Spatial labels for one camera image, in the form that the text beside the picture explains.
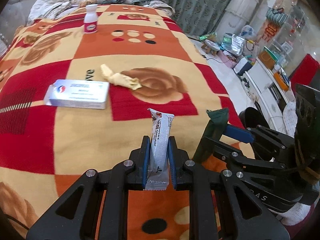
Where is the silver snack wrapper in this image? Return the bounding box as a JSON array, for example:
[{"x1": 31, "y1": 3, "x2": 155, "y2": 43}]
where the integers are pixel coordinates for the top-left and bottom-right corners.
[{"x1": 145, "y1": 108, "x2": 175, "y2": 191}]

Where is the yellow cloth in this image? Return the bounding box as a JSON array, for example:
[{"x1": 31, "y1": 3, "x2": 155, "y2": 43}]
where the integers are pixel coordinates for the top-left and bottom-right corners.
[{"x1": 100, "y1": 64, "x2": 142, "y2": 90}]

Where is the white medicine box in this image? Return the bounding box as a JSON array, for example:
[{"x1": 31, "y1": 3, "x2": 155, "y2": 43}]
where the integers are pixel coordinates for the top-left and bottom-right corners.
[{"x1": 43, "y1": 79, "x2": 110, "y2": 109}]

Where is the white low cabinet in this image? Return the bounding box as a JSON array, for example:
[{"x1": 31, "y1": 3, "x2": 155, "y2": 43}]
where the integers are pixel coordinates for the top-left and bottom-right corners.
[{"x1": 242, "y1": 59, "x2": 295, "y2": 134}]

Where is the small round stool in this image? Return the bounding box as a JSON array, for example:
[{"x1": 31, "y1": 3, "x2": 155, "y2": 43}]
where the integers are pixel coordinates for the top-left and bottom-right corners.
[{"x1": 201, "y1": 40, "x2": 220, "y2": 56}]

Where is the patterned fleece blanket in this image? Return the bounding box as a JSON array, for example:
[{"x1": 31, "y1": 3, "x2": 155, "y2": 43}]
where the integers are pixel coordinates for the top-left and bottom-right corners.
[{"x1": 1, "y1": 5, "x2": 242, "y2": 238}]

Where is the white pink-label bottle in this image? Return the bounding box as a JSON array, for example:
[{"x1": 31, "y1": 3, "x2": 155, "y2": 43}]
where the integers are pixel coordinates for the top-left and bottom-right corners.
[{"x1": 84, "y1": 4, "x2": 98, "y2": 34}]

